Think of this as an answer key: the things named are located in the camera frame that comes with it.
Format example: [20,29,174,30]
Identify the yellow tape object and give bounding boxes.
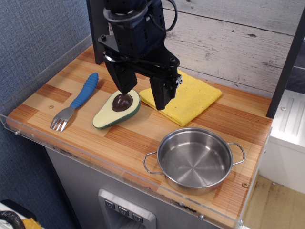
[22,218,43,229]

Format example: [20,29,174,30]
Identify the black vertical post left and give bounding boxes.
[86,0,110,64]

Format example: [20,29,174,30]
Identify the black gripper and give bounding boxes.
[98,14,181,110]

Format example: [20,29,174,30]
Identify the grey cabinet with dispenser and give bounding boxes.
[45,146,215,229]

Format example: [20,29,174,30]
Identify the toy avocado half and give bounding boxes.
[92,90,141,129]

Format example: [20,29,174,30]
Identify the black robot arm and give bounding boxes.
[99,0,182,110]

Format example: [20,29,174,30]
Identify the black cable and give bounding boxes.
[149,0,178,32]

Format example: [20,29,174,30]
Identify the black vertical post right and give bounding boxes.
[266,9,305,118]

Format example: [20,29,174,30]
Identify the white appliance at right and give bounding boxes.
[259,90,305,193]

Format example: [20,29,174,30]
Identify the clear acrylic table guard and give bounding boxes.
[4,47,272,229]

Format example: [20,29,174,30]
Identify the blue handled metal fork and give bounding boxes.
[50,73,99,132]

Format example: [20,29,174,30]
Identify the yellow folded towel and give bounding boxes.
[139,68,223,127]

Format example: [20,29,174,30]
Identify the black vertical post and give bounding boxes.
[266,9,305,118]
[86,0,110,64]

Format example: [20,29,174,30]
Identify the stainless steel pot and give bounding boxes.
[155,127,238,196]

